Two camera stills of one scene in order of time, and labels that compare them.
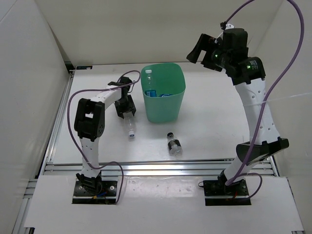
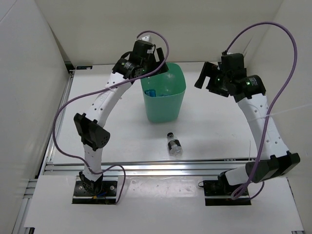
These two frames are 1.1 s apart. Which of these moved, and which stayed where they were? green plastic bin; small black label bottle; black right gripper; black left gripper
Moved: black right gripper; black left gripper
Stayed: green plastic bin; small black label bottle
